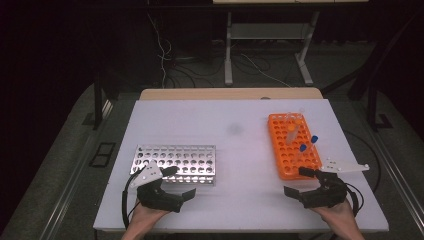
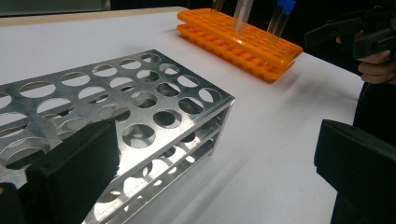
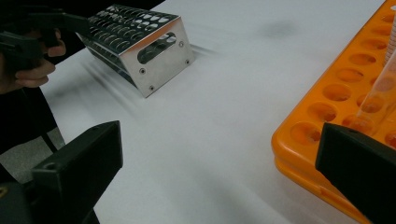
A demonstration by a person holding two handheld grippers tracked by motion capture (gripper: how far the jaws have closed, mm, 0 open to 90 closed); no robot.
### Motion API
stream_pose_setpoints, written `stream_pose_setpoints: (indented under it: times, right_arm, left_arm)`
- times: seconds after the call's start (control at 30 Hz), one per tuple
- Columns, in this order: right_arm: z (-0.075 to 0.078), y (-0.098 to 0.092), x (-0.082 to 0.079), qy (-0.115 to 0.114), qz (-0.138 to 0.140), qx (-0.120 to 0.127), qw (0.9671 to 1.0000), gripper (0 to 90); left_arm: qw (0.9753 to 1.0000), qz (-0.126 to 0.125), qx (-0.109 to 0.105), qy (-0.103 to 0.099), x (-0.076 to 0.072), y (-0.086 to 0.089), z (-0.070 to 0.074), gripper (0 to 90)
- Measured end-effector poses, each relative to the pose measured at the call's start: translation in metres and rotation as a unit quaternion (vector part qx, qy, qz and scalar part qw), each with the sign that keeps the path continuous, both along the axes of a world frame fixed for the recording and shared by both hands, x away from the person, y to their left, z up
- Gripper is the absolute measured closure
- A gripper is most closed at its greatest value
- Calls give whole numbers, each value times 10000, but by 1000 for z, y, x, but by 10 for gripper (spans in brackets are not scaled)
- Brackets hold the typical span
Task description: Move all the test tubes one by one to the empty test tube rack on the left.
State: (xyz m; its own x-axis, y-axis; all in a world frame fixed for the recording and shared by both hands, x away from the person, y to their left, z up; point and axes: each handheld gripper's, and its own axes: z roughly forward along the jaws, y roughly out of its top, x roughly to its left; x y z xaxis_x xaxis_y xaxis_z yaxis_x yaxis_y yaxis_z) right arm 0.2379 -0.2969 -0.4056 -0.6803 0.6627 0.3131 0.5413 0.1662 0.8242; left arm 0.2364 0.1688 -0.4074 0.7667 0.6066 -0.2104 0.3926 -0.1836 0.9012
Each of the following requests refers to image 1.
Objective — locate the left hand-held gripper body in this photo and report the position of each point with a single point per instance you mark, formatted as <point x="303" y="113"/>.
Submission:
<point x="156" y="198"/>

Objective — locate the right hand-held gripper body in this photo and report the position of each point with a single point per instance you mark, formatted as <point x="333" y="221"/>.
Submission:
<point x="328" y="195"/>

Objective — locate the orange plastic tube rack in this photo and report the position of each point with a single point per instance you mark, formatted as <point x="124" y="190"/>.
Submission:
<point x="286" y="163"/>

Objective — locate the blue capped clear tube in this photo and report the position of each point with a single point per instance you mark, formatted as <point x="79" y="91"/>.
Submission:
<point x="302" y="148"/>
<point x="313" y="140"/>

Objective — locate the silver metal tube rack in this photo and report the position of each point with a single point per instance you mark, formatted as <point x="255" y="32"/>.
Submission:
<point x="193" y="160"/>

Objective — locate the orange capped clear tube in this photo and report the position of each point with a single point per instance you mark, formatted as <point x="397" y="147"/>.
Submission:
<point x="299" y="121"/>
<point x="291" y="133"/>

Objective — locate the person's left hand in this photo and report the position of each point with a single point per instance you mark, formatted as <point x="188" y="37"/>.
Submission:
<point x="146" y="215"/>

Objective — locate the person's right hand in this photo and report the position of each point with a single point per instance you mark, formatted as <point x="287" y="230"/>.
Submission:
<point x="336" y="213"/>

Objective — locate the small clear round cap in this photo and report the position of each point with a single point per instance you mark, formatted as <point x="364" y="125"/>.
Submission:
<point x="301" y="109"/>

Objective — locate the dark table grommet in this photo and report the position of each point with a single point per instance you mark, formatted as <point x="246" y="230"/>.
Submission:
<point x="265" y="98"/>

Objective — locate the wooden table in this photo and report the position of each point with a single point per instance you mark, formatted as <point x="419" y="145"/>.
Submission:
<point x="216" y="94"/>

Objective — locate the black stand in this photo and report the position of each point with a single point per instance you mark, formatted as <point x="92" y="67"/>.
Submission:
<point x="371" y="83"/>
<point x="97" y="100"/>

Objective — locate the black floor frame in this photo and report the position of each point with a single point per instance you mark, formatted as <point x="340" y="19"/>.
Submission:
<point x="101" y="155"/>

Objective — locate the aluminium floor rail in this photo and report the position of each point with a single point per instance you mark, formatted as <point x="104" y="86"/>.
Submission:
<point x="400" y="180"/>
<point x="73" y="173"/>

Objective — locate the white metal stand frame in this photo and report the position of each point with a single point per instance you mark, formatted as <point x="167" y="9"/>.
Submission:
<point x="266" y="31"/>

